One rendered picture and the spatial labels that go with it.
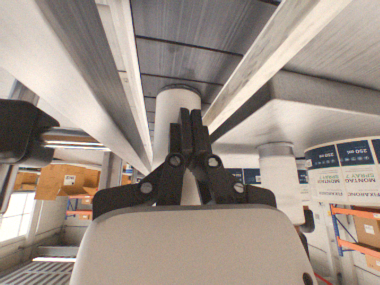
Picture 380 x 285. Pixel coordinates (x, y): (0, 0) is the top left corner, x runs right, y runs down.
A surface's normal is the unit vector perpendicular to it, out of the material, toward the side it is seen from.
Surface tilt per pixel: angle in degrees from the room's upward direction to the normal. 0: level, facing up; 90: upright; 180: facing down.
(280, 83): 90
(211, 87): 0
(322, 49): 0
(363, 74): 0
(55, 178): 90
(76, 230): 90
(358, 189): 90
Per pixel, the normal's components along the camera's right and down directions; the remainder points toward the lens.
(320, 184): -1.00, -0.01
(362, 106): 0.21, -0.26
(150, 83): 0.00, 0.96
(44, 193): -0.05, -0.42
